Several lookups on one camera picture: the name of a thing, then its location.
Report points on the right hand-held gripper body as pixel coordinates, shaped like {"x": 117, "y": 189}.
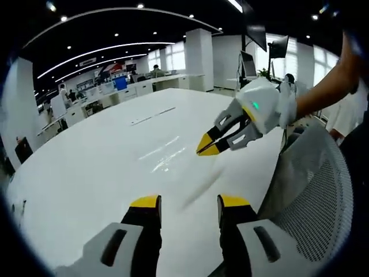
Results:
{"x": 265, "y": 104}

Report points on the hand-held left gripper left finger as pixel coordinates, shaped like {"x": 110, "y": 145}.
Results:
{"x": 144, "y": 231}

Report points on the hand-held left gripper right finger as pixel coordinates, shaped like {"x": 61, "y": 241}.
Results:
{"x": 233, "y": 231}

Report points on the clear resealable plastic bag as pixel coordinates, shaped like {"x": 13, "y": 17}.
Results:
{"x": 173, "y": 158}

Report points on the person's right hand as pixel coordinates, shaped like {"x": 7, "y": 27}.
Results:
{"x": 289, "y": 104}

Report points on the green potted plant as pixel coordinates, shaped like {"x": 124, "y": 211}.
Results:
{"x": 263, "y": 73}

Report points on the silver monitor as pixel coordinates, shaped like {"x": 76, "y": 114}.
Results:
{"x": 248, "y": 64}

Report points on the large black monitor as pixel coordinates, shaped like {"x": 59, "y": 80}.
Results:
{"x": 256, "y": 37}

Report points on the clear plastic strip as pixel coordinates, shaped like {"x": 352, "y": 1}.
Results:
{"x": 152, "y": 116}

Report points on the grey mesh office chair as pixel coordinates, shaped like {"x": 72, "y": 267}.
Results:
{"x": 317, "y": 187}

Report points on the long white counter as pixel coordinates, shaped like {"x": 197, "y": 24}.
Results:
{"x": 129, "y": 92}

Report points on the person's dark clothing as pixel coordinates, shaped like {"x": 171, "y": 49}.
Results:
{"x": 357, "y": 161}

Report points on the blue storage box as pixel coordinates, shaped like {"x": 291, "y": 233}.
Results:
{"x": 120, "y": 84}

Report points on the black cabinet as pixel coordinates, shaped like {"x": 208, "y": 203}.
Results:
{"x": 23, "y": 150}

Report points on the white box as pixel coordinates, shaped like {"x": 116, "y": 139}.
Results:
{"x": 58, "y": 106}

